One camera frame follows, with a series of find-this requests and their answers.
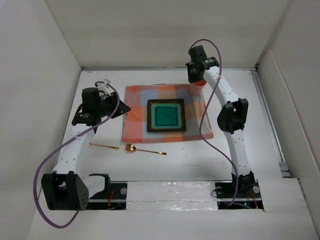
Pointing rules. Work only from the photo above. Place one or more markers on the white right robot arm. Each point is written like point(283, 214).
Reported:
point(233, 114)

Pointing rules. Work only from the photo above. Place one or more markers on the green square ceramic plate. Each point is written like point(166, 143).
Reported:
point(166, 116)

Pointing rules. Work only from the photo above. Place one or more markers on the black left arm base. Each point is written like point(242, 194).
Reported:
point(114, 200)

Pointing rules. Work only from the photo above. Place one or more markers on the orange grey checkered cloth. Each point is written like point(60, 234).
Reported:
point(134, 125)

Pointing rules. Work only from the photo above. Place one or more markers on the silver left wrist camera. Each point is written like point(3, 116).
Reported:
point(103, 84)

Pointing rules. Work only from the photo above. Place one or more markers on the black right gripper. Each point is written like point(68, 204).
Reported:
point(191, 78)

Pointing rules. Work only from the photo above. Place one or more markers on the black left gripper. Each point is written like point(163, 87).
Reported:
point(122, 109)

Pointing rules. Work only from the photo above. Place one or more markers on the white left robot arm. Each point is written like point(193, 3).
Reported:
point(63, 188)

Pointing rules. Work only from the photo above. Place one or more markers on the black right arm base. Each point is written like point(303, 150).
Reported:
point(241, 192)

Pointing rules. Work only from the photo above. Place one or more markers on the gold fork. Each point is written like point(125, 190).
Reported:
point(104, 146)

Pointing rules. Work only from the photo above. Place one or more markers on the gold spoon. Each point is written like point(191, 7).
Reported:
point(132, 149)

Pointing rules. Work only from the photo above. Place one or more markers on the coral plastic cup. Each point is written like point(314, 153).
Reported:
point(196, 87)

